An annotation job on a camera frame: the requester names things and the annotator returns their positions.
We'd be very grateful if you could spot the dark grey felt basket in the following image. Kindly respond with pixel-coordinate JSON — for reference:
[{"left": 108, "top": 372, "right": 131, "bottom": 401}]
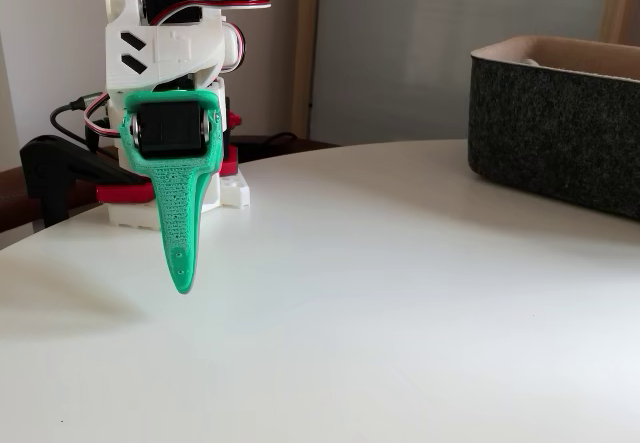
[{"left": 468, "top": 34, "right": 640, "bottom": 223}]

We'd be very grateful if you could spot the black and red clamp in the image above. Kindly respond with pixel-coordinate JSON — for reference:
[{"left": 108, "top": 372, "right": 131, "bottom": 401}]
[
  {"left": 219, "top": 110, "right": 245, "bottom": 179},
  {"left": 19, "top": 135, "right": 156, "bottom": 229}
]

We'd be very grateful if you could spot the black power cable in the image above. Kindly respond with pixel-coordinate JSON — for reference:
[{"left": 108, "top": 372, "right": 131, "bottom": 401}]
[{"left": 83, "top": 120, "right": 109, "bottom": 155}]

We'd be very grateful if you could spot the red white black servo cable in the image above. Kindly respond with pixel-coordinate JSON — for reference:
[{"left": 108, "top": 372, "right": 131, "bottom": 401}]
[
  {"left": 83, "top": 91, "right": 126, "bottom": 137},
  {"left": 149, "top": 0, "right": 272, "bottom": 27}
]

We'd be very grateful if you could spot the black USB cable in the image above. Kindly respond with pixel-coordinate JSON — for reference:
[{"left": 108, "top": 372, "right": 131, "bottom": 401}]
[{"left": 48, "top": 92, "right": 109, "bottom": 152}]

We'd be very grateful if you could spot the thin black cable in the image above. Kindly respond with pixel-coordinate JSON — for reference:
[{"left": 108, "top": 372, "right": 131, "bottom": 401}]
[{"left": 242, "top": 131, "right": 300, "bottom": 152}]

